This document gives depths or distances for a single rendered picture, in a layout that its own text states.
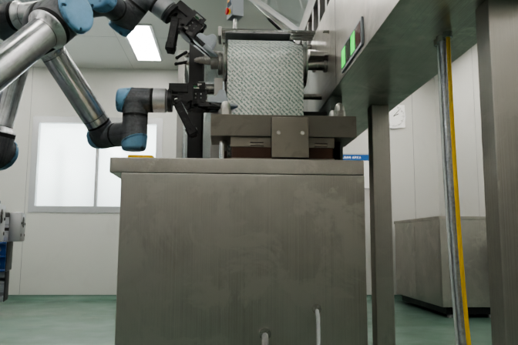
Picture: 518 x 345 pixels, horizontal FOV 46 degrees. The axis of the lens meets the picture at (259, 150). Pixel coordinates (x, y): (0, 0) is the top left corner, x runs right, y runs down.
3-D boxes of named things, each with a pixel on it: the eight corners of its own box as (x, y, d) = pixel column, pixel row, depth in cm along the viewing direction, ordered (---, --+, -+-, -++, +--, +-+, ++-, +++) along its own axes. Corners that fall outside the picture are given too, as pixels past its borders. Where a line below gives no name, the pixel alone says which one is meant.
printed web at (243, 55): (226, 181, 221) (227, 47, 229) (290, 182, 223) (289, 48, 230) (226, 168, 183) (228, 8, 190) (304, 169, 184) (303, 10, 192)
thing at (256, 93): (227, 130, 185) (227, 72, 188) (303, 132, 186) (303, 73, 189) (227, 130, 185) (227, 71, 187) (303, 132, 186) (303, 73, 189)
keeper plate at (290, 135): (270, 158, 164) (271, 118, 166) (307, 159, 165) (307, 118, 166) (271, 156, 162) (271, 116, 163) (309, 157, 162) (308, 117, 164)
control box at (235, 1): (223, 19, 256) (223, -3, 257) (237, 21, 258) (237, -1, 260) (228, 14, 249) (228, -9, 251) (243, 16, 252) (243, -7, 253)
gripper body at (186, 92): (207, 82, 183) (167, 81, 182) (206, 109, 182) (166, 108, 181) (208, 88, 190) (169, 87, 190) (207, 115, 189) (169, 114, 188)
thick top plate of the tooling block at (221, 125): (211, 145, 180) (211, 125, 181) (344, 146, 182) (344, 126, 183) (210, 135, 164) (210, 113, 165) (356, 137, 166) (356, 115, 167)
